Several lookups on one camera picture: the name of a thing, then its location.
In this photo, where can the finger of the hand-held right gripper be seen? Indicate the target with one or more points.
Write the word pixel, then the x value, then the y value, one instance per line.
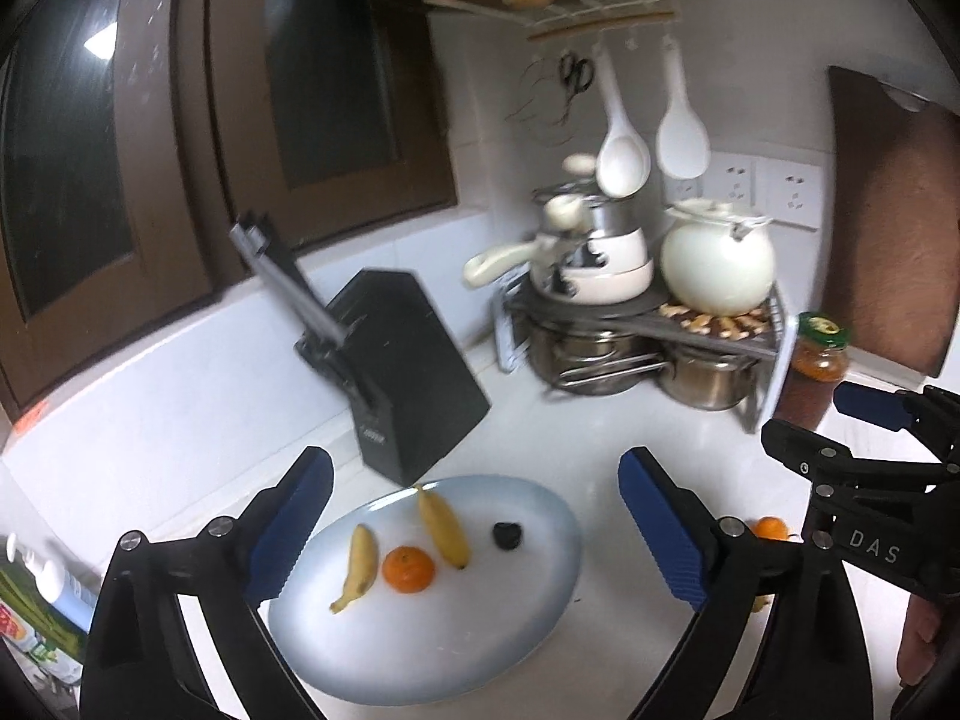
pixel 870 403
pixel 802 450

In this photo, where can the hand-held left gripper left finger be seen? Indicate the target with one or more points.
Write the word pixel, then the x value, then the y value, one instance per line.
pixel 289 532

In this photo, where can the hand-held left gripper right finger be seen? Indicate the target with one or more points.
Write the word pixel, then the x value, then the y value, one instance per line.
pixel 660 532

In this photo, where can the slim yellow banana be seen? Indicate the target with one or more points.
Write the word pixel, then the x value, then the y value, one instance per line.
pixel 358 566

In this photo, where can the orange tangerine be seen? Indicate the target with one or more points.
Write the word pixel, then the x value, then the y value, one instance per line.
pixel 772 527
pixel 409 568

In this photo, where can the dark purple plum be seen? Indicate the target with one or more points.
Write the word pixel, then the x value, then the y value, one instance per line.
pixel 508 534

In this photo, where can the plump yellow banana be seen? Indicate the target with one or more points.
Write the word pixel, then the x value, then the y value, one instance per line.
pixel 444 529

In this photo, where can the pale blue oval plate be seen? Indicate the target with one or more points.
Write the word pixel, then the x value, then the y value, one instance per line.
pixel 450 630

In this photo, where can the person's right hand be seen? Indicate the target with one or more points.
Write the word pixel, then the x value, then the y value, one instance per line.
pixel 921 637

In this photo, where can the glass jar with orange sauce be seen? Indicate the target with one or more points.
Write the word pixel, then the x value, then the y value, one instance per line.
pixel 821 352

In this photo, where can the small steel pot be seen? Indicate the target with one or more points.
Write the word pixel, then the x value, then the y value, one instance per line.
pixel 709 382

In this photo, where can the wooden bead trivet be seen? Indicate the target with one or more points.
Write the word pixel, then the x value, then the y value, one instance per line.
pixel 712 321

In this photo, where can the brown wooden cutting board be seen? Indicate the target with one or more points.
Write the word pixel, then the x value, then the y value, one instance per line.
pixel 900 225

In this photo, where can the large steel pot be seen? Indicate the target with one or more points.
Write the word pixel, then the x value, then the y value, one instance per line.
pixel 592 360

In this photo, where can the black knife block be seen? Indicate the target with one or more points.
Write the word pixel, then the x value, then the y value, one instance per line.
pixel 405 367

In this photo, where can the white round ceramic pot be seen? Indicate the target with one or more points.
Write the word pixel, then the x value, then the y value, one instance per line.
pixel 716 262

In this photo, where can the white blue pump bottle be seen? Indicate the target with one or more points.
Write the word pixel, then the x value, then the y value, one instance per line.
pixel 56 581

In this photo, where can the cream frying pan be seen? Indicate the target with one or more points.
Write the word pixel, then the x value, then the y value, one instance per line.
pixel 615 281

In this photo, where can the green dish soap bottle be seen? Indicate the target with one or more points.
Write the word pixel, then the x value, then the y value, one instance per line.
pixel 30 637

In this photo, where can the white rice paddle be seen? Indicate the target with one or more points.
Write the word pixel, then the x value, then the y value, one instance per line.
pixel 682 139

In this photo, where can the white plastic ladle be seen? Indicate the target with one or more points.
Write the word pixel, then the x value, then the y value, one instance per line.
pixel 621 157

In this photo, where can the brown-framed window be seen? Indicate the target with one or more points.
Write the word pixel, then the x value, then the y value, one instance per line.
pixel 187 150

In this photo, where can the white wall socket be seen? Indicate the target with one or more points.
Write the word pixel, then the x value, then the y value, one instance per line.
pixel 731 180
pixel 791 191

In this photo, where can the small scissors on wall hook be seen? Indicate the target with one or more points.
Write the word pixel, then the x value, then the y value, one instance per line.
pixel 576 75

